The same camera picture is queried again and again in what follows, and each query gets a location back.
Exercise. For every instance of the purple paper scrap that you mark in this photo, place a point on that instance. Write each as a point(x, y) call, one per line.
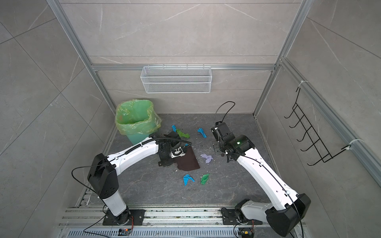
point(207, 158)

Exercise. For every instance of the black wire hook rack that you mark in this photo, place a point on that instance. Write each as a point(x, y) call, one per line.
point(311, 134)

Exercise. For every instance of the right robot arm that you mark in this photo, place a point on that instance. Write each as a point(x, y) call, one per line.
point(286, 208)

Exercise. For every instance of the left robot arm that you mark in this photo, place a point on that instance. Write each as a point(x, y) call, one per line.
point(104, 171)

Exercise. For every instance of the brown cartoon face brush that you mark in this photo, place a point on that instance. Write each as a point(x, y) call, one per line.
point(216, 149)

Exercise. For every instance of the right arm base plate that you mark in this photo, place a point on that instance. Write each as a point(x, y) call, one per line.
point(234, 217)

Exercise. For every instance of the white wire mesh basket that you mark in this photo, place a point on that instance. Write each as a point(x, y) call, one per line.
point(176, 79)

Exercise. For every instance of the blue paper scrap near middle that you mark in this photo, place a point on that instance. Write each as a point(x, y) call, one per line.
point(187, 178)

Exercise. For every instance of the green plastic trash bin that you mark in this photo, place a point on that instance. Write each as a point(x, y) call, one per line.
point(138, 135)

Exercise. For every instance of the dark brown dustpan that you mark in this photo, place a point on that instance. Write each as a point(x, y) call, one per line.
point(187, 162)

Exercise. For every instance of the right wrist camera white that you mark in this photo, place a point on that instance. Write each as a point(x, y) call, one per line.
point(216, 131)

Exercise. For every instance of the dark green paper scrap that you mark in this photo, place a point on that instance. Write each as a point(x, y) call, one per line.
point(204, 179)

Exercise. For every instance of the blue paper scrap far middle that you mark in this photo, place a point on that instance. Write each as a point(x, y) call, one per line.
point(201, 131)

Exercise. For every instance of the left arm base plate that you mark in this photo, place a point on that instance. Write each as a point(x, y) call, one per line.
point(127, 218)

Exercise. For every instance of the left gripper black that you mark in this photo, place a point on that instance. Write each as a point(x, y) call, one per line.
point(167, 162)

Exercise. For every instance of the lime green paper scrap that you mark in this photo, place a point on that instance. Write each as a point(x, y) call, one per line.
point(181, 134)

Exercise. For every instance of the aluminium rail front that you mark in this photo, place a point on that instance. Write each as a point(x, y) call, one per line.
point(150, 216)

